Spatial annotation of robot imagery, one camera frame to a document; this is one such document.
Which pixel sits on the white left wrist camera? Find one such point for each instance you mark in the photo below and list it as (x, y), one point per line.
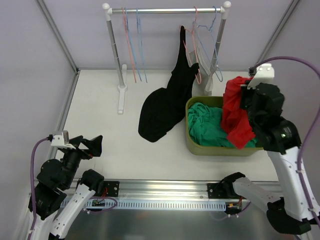
(61, 140)

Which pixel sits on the olive green plastic basket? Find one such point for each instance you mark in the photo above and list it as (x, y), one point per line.
(199, 150)

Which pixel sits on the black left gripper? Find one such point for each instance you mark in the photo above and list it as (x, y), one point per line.
(81, 148)

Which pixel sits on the red tank top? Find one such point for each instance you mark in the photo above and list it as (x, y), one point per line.
(235, 120)

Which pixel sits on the metal clothes rack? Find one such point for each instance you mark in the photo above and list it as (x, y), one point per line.
(122, 69)

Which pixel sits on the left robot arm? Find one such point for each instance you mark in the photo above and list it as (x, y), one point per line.
(46, 221)

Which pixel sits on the black tank top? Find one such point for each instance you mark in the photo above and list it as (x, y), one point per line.
(165, 107)

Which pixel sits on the white tank top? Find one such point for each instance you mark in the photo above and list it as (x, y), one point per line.
(207, 85)

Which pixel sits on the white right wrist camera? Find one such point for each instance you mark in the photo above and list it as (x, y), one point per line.
(263, 73)

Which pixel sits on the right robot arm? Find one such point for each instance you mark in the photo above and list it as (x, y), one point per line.
(294, 211)

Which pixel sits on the white slotted cable duct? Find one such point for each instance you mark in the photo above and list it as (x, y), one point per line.
(139, 204)

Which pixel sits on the aluminium mounting rail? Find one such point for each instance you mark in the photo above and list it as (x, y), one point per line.
(167, 189)

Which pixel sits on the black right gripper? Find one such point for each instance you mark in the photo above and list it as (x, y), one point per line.
(251, 100)

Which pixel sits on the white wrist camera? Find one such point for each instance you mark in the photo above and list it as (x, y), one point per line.
(263, 73)
(61, 140)

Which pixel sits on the green tank top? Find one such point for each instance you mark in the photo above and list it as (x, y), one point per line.
(204, 126)

